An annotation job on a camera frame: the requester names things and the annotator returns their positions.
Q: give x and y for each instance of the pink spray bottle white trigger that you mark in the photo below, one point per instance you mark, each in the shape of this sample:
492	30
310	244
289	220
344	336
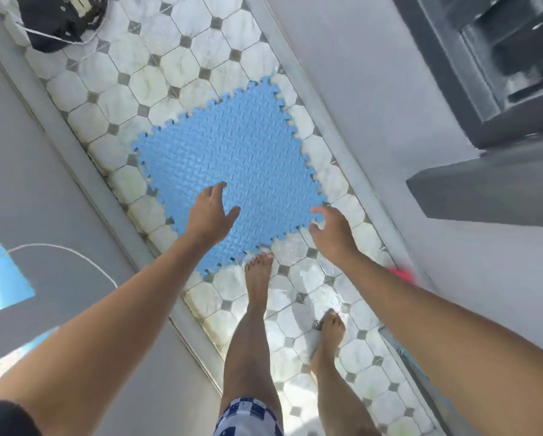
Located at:
401	273

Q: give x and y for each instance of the blue white checkered shorts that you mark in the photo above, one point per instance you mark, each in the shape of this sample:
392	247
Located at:
244	417

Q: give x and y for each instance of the person's leg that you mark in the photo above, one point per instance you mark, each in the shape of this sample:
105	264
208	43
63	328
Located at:
335	385
248	349

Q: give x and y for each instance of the person's right leg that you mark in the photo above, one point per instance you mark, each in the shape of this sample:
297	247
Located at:
335	385

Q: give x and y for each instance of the blue wall vent opening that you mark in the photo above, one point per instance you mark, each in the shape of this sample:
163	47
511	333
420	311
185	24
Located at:
17	356
1	281

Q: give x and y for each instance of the person's right hand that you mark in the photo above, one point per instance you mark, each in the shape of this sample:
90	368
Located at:
337	236

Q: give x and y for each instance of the person's left leg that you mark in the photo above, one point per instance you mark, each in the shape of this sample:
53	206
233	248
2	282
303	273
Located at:
248	349

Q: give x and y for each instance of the dark shirt sleeve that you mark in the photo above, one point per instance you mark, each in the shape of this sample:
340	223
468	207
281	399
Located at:
5	420

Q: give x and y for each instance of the person's left forearm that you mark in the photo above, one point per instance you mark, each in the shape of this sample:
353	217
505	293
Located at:
103	331

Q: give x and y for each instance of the dark grey window frame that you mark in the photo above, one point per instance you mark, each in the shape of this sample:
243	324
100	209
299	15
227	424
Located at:
444	63

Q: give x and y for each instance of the grey concrete ledge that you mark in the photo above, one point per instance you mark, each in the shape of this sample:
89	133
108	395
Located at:
494	190

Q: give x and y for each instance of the person's left hand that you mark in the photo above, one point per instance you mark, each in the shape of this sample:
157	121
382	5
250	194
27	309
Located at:
207	220

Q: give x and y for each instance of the person's right forearm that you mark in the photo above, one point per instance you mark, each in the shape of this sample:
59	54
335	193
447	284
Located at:
457	340

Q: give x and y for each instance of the blue door frame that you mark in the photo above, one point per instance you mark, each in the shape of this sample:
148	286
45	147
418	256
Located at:
414	365

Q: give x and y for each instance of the black object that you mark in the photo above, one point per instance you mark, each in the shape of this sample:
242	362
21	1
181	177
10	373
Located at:
53	18

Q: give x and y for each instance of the blue foam puzzle mat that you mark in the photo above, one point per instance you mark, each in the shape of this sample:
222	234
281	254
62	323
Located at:
235	154

